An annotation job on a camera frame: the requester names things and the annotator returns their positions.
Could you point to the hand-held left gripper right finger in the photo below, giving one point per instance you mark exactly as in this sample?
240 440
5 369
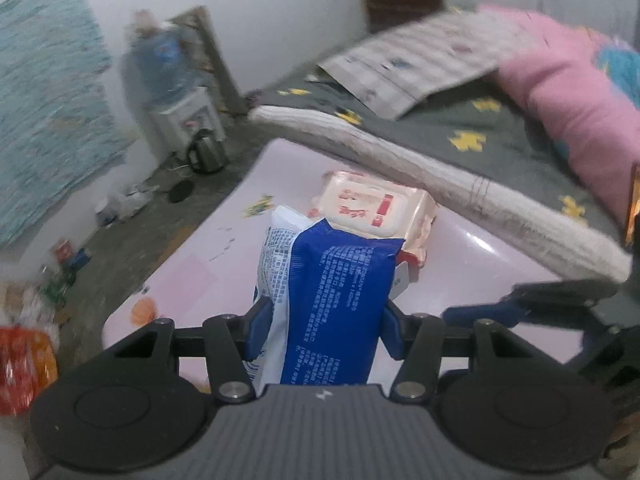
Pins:
392 330

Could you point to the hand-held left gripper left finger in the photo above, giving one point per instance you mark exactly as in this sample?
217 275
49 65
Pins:
260 325

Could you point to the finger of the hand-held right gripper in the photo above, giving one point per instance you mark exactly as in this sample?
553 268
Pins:
480 316

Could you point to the blue white wipes pack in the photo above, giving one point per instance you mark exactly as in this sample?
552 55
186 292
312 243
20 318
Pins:
330 300

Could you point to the pink printed mat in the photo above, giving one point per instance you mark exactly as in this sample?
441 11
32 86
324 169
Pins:
200 270

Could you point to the pink red wipes pack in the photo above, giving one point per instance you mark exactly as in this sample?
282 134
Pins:
370 205

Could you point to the black round kettle base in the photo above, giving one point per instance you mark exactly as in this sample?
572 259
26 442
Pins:
181 192

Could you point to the white quilted mattress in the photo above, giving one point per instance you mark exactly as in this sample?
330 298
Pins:
425 165

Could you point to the small white plastic bag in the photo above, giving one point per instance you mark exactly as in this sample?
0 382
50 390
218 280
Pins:
130 200

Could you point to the black steel electric kettle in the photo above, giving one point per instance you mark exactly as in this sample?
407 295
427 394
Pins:
206 152

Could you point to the white blue cup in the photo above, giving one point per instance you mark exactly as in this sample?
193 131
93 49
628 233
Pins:
106 212

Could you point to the small blue box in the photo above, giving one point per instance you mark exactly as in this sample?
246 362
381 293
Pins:
80 259

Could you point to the green glass bottle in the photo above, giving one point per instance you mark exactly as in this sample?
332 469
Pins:
67 280
52 287

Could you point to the red carton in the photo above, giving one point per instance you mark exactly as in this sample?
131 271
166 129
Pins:
63 252

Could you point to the crumpled white plastic bags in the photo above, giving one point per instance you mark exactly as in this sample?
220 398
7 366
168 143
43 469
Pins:
30 307

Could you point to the pink quilt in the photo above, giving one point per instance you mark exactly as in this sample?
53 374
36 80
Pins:
565 100

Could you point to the orange red plastic bag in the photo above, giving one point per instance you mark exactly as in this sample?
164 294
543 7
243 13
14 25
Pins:
25 370

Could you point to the checkered printed blanket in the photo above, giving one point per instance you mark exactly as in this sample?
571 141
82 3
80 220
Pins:
425 60

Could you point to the wooden framed board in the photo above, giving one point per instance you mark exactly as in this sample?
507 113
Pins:
220 60

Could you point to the blue water dispenser bottle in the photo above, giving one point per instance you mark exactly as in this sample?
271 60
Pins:
160 60

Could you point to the blue floral wall cloth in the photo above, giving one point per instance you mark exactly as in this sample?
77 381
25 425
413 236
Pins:
50 110

